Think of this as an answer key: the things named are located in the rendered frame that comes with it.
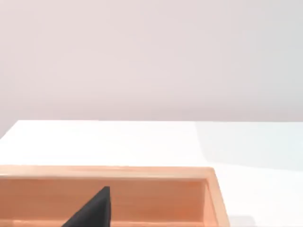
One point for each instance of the shallow salmon-coloured box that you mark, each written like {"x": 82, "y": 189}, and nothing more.
{"x": 154, "y": 198}

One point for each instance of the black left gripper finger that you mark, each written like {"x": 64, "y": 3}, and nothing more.
{"x": 97, "y": 210}

